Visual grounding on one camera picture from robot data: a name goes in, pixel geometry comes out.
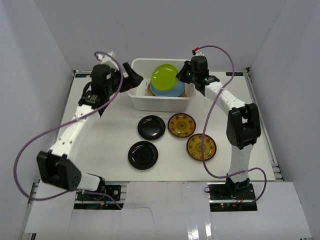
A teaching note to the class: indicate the yellow patterned plate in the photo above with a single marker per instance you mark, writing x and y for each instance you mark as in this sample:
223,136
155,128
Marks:
181,125
194,147

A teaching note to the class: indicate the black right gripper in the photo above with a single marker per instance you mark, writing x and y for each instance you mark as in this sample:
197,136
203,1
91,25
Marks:
181,76

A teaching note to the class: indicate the light blue plate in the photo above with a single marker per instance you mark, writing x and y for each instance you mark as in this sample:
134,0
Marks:
176,91

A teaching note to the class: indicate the white plastic bin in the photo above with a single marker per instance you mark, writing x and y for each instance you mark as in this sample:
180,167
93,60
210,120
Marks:
139,96

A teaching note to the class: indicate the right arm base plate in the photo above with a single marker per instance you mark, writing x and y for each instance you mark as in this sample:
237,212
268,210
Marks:
221,199

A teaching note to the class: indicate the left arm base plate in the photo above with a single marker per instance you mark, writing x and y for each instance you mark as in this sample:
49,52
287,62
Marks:
113,191

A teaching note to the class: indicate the round woven bamboo plate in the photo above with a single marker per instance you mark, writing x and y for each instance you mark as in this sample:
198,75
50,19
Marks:
149,92

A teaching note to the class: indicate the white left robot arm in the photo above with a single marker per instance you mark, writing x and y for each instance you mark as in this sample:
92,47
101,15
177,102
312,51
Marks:
57,165

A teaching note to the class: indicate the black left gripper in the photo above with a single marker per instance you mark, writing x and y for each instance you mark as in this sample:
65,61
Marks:
125,78

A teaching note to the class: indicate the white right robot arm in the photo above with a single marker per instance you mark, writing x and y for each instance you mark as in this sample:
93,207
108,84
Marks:
243,121

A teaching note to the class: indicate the green plate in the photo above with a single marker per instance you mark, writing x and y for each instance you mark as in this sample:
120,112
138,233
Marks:
163,78

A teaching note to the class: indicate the white paper sheet front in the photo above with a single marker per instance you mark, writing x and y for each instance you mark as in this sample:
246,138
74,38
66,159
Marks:
172,211

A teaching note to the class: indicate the black plate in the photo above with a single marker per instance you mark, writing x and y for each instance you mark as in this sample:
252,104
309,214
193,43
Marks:
151,127
143,155

